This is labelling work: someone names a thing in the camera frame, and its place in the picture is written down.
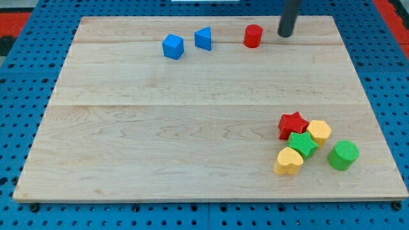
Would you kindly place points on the blue cube block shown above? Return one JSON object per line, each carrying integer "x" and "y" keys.
{"x": 173, "y": 46}

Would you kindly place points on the blue triangle block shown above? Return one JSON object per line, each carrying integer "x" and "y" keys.
{"x": 203, "y": 38}

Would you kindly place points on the red star block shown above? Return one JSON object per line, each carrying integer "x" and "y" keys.
{"x": 291, "y": 123}

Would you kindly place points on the red cylinder block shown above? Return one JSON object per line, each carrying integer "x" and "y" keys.
{"x": 253, "y": 34}

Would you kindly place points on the yellow heart block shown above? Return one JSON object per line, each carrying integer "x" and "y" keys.
{"x": 288, "y": 161}

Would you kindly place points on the green star block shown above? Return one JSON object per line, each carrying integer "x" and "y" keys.
{"x": 302, "y": 143}

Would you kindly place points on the yellow hexagon block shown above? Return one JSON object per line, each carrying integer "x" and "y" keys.
{"x": 320, "y": 131}

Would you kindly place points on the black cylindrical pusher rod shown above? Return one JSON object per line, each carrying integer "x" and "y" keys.
{"x": 289, "y": 18}

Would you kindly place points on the green cylinder block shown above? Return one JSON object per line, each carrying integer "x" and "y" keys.
{"x": 343, "y": 154}

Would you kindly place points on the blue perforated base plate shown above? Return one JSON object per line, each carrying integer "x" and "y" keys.
{"x": 31, "y": 68}

